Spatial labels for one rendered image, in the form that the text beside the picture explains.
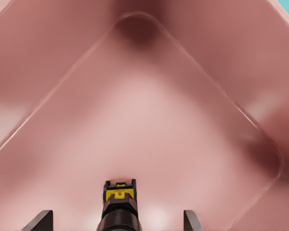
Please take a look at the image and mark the pink plastic box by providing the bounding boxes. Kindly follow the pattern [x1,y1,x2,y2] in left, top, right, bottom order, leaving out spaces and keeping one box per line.
[0,0,289,231]

